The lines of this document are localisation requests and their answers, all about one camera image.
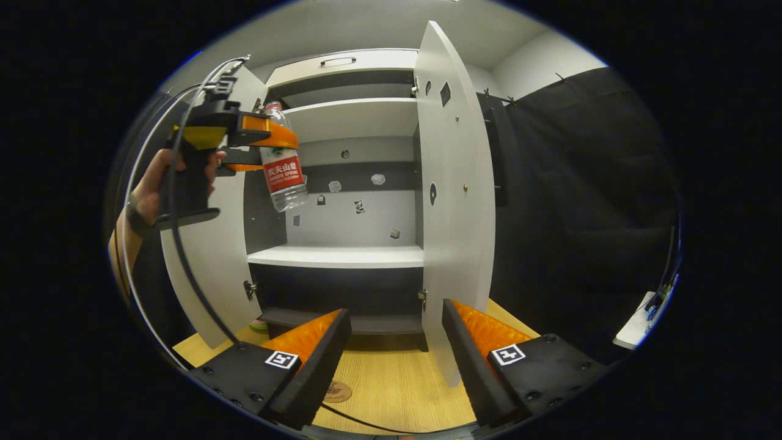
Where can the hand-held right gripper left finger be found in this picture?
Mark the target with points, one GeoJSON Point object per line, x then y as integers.
{"type": "Point", "coordinates": [311, 379]}

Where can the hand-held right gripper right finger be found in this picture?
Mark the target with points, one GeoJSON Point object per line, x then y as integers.
{"type": "Point", "coordinates": [476, 379]}

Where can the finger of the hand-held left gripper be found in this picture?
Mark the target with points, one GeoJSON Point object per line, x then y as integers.
{"type": "Point", "coordinates": [241, 159]}
{"type": "Point", "coordinates": [275, 135]}

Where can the clear red label water bottle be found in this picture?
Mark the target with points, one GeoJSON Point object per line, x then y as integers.
{"type": "Point", "coordinates": [284, 177]}

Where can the white cabinet door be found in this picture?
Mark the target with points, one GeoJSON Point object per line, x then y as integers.
{"type": "Point", "coordinates": [455, 244]}
{"type": "Point", "coordinates": [214, 269]}

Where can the round wooden coaster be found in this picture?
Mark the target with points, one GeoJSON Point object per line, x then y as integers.
{"type": "Point", "coordinates": [339, 391]}

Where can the black wristband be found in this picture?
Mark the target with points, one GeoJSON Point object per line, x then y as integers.
{"type": "Point", "coordinates": [139, 220]}

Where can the black backdrop cloth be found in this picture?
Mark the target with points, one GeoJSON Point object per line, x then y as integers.
{"type": "Point", "coordinates": [153, 275]}
{"type": "Point", "coordinates": [580, 214]}

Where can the white cabinet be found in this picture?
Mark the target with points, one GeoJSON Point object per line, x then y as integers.
{"type": "Point", "coordinates": [342, 256]}

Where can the white side table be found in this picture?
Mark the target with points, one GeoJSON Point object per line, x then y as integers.
{"type": "Point", "coordinates": [635, 324]}

